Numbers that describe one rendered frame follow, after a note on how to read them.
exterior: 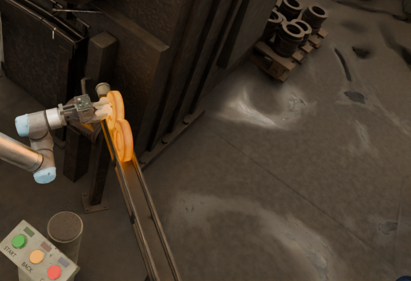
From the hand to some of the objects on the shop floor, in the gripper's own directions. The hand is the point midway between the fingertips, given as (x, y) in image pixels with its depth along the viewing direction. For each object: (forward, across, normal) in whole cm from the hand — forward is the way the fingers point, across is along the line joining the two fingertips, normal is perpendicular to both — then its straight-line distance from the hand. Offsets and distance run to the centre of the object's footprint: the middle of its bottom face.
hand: (115, 107), depth 160 cm
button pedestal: (-51, -47, +62) cm, 93 cm away
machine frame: (+4, +75, +76) cm, 107 cm away
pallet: (+137, +146, +111) cm, 229 cm away
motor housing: (-23, +16, +70) cm, 75 cm away
